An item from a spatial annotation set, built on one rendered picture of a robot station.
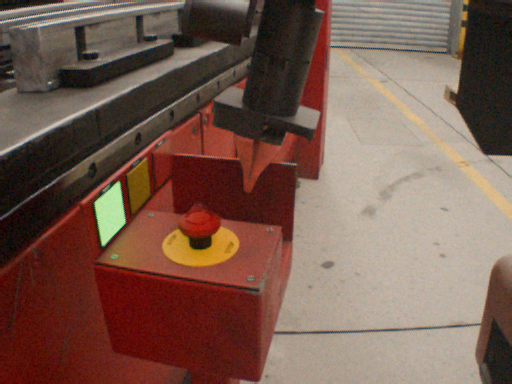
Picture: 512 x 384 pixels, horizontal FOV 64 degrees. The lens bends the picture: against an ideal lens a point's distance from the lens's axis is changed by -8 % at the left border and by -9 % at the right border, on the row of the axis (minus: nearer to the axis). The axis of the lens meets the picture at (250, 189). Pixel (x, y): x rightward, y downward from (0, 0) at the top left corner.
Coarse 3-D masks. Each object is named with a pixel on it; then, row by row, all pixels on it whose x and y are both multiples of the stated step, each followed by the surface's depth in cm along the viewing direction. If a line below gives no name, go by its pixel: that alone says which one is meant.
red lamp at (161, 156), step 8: (168, 144) 53; (160, 152) 51; (168, 152) 53; (160, 160) 51; (168, 160) 53; (160, 168) 51; (168, 168) 54; (160, 176) 52; (168, 176) 54; (160, 184) 52
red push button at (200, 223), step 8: (184, 216) 41; (192, 216) 41; (200, 216) 41; (208, 216) 41; (216, 216) 41; (184, 224) 40; (192, 224) 40; (200, 224) 40; (208, 224) 40; (216, 224) 40; (184, 232) 40; (192, 232) 39; (200, 232) 39; (208, 232) 39; (192, 240) 41; (200, 240) 41; (208, 240) 41; (200, 248) 41
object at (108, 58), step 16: (128, 48) 76; (144, 48) 75; (160, 48) 80; (80, 64) 62; (96, 64) 62; (112, 64) 66; (128, 64) 70; (144, 64) 76; (64, 80) 62; (80, 80) 61; (96, 80) 62
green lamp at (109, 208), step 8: (112, 192) 41; (120, 192) 42; (104, 200) 40; (112, 200) 41; (120, 200) 43; (96, 208) 38; (104, 208) 40; (112, 208) 41; (120, 208) 43; (104, 216) 40; (112, 216) 41; (120, 216) 43; (104, 224) 40; (112, 224) 41; (120, 224) 43; (104, 232) 40; (112, 232) 42; (104, 240) 40
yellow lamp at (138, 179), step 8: (144, 160) 47; (136, 168) 45; (144, 168) 47; (128, 176) 44; (136, 176) 45; (144, 176) 47; (128, 184) 44; (136, 184) 46; (144, 184) 48; (136, 192) 46; (144, 192) 48; (136, 200) 46; (144, 200) 48; (136, 208) 46
